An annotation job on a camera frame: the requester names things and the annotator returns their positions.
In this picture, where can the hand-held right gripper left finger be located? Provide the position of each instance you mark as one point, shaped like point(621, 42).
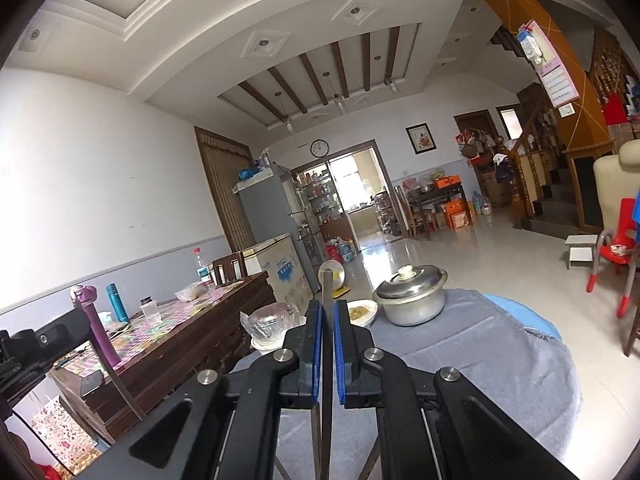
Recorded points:
point(315, 355)

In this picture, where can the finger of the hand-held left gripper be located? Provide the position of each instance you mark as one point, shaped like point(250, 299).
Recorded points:
point(45, 340)
point(30, 377)

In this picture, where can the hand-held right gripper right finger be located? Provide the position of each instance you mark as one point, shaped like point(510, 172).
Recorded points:
point(341, 355)

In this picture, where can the plastic covered food bowl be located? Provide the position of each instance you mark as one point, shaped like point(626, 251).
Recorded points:
point(362, 312)

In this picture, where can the white bowl with plastic wrap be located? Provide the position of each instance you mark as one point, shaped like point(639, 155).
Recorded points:
point(270, 325)

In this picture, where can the purple water bottle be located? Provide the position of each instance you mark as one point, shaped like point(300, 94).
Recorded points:
point(100, 335)

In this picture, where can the blue water bottle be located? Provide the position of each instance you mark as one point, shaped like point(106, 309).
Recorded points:
point(118, 305)

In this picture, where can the metal pot with lid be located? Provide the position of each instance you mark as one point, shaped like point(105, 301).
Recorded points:
point(410, 305)

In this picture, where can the white chest freezer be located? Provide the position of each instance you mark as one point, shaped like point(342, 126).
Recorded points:
point(285, 270)

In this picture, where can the plastic water jugs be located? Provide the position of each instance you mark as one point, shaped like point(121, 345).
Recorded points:
point(344, 251)

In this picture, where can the clear plastic cup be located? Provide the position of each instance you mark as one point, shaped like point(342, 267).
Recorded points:
point(150, 311)

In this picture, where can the dark wooden chair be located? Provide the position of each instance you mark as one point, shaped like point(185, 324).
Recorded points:
point(227, 267)

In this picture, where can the checkered table cover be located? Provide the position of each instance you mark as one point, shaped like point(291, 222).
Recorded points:
point(175, 317)

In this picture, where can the dark wooden table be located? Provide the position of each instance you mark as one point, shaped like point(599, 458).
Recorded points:
point(175, 365)

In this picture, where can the grey tablecloth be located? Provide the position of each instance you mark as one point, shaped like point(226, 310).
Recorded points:
point(475, 360)

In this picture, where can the clear bottle with red cap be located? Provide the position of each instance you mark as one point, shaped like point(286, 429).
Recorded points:
point(202, 272)

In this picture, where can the covered food dish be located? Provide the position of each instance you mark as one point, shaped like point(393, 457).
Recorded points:
point(190, 292)

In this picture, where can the glass display cabinet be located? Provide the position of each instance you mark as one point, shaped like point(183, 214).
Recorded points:
point(315, 200)

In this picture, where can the grey refrigerator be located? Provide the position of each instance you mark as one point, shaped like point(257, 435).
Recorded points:
point(265, 205)

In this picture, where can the wooden side table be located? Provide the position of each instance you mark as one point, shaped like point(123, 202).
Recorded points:
point(430, 202)

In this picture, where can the orange cardboard box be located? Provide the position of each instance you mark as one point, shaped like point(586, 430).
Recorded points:
point(458, 215)

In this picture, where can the brown wooden door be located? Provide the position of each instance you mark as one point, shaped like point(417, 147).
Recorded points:
point(220, 195)

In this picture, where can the blue table cover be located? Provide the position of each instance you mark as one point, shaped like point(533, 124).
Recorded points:
point(530, 315)

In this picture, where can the pendant ceiling lamp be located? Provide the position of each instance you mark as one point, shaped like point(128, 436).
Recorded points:
point(287, 122)
point(391, 84)
point(340, 104)

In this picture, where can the wooden staircase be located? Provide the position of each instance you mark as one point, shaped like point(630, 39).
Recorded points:
point(555, 205)

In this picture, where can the white step stool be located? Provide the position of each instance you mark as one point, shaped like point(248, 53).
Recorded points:
point(582, 252)

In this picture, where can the red plastic chair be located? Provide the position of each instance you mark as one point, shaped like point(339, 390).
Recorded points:
point(625, 230)

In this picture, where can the cream armchair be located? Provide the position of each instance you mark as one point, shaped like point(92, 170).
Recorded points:
point(612, 195)

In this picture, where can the round wall clock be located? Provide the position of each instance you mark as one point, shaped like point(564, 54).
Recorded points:
point(319, 148)

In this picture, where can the framed wall picture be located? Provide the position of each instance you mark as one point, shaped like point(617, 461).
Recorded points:
point(421, 139)

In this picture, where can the wall calendar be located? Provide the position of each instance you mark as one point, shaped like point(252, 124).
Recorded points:
point(557, 75)

